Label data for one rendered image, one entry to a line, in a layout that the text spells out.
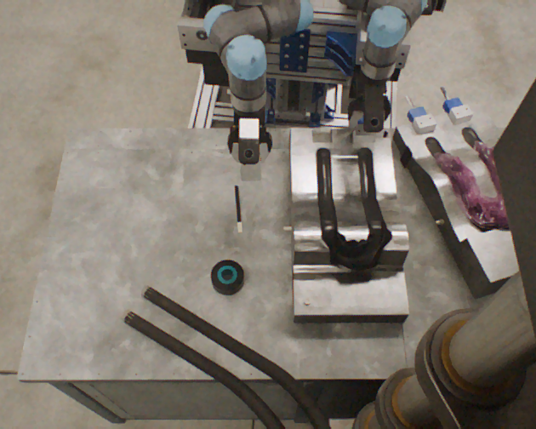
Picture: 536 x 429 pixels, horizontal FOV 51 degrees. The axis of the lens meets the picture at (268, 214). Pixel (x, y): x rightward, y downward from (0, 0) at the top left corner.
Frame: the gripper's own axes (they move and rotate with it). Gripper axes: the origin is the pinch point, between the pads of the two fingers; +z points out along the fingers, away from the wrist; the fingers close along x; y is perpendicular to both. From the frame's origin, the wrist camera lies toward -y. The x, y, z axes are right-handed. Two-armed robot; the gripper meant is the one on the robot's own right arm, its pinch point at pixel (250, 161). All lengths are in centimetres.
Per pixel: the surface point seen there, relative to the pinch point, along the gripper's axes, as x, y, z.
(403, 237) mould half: -35.1, -19.9, 1.2
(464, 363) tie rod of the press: -22, -64, -63
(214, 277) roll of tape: 8.6, -25.6, 11.3
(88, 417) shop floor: 59, -45, 95
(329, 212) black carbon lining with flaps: -19.0, -11.7, 4.6
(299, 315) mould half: -11.3, -35.8, 9.0
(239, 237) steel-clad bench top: 3.1, -13.2, 14.8
